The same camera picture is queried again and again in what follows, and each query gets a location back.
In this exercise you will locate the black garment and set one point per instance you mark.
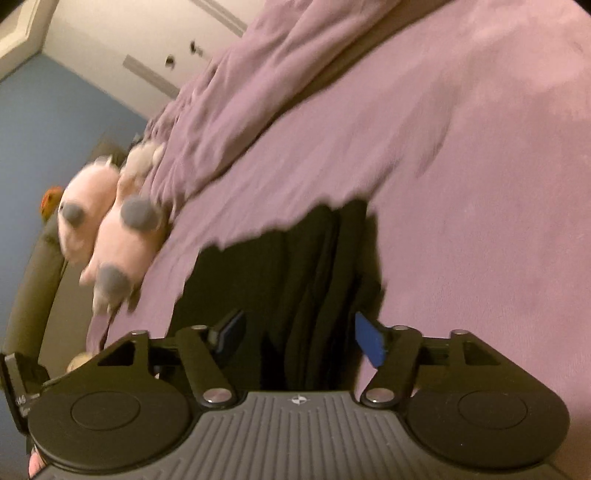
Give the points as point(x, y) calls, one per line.
point(286, 300)

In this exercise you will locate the dark headboard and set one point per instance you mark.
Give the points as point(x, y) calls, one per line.
point(34, 295)

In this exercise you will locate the bed with purple sheet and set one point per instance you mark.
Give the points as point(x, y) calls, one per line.
point(461, 184)

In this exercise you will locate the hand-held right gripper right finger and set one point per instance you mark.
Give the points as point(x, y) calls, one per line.
point(369, 339)

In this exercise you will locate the small tan object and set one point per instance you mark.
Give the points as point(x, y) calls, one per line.
point(77, 362)

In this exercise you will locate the white wardrobe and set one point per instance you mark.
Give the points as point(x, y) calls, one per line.
point(138, 37)

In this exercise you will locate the round dark wardrobe knob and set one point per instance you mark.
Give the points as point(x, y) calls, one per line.
point(170, 62)

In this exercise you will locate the person's left hand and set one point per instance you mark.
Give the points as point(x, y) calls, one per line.
point(36, 464)

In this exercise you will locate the beige plush toy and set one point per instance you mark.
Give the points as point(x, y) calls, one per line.
point(143, 161)

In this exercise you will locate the pink plush toy grey hooves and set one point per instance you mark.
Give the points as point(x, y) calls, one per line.
point(120, 240)

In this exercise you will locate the orange plush toy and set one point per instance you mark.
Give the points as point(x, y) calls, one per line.
point(51, 201)

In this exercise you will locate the purple duvet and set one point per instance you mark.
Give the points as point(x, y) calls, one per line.
point(258, 92)

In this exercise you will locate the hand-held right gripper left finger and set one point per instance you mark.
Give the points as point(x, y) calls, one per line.
point(231, 337)

